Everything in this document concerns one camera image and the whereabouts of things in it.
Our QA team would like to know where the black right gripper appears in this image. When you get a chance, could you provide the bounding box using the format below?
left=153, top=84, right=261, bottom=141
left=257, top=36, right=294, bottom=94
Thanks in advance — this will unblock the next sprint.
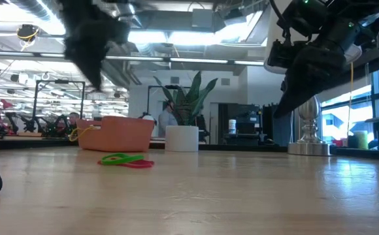
left=273, top=18, right=362, bottom=118

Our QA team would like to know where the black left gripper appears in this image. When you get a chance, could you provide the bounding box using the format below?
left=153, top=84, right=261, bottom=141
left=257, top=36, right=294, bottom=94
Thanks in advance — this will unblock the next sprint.
left=58, top=0, right=131, bottom=91

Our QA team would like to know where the yellow rubber band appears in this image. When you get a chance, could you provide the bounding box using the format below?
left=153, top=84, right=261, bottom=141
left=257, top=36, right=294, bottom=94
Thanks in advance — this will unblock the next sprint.
left=68, top=125, right=99, bottom=143

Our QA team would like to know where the green rubber band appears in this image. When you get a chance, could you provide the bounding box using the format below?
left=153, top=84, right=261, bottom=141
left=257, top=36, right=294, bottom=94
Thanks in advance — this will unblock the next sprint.
left=100, top=152, right=145, bottom=166

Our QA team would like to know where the orange plastic bin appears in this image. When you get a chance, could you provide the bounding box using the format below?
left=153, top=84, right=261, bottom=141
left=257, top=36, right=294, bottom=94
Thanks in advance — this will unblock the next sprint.
left=75, top=116, right=156, bottom=153

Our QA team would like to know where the red rubber band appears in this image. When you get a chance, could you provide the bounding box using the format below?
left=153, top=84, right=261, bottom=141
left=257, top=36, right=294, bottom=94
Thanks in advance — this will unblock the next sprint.
left=97, top=158, right=155, bottom=170

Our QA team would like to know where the silver lamp with white shade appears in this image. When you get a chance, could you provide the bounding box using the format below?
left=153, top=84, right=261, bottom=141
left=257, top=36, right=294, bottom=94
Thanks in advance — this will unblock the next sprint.
left=263, top=0, right=363, bottom=157

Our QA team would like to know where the person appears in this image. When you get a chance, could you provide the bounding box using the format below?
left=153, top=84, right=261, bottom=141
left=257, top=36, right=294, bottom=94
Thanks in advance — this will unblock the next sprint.
left=68, top=112, right=81, bottom=127
left=157, top=100, right=179, bottom=138

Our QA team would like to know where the black cabinet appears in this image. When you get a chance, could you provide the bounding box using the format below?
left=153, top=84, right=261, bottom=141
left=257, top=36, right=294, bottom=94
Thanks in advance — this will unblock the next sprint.
left=218, top=102, right=262, bottom=146
left=261, top=103, right=293, bottom=147

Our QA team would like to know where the yellow-green cup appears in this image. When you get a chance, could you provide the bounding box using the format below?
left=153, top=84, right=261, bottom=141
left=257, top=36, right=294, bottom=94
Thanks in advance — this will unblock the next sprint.
left=354, top=130, right=369, bottom=150

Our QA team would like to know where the snake plant in white pot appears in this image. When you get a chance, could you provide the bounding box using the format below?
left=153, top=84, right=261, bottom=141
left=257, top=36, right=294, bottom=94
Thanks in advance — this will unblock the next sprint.
left=153, top=70, right=219, bottom=153

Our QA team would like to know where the black stand frame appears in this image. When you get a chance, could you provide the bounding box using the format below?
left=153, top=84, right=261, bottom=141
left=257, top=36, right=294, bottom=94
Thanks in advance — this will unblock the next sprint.
left=32, top=80, right=86, bottom=120

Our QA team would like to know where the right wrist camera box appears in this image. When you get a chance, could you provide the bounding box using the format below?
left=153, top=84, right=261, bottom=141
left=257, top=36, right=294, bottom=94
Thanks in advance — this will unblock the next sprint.
left=267, top=39, right=297, bottom=70

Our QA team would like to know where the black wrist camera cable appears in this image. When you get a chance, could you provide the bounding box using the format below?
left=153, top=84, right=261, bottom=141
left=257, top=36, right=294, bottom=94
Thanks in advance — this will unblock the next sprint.
left=267, top=0, right=291, bottom=45

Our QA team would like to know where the yellow cable coil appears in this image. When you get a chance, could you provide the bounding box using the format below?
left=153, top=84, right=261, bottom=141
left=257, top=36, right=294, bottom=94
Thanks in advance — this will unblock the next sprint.
left=16, top=24, right=41, bottom=53

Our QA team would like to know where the black frame rail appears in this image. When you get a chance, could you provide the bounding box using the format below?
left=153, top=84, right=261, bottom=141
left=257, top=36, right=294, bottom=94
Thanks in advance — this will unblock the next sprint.
left=150, top=142, right=290, bottom=153
left=328, top=146, right=379, bottom=161
left=0, top=138, right=79, bottom=151

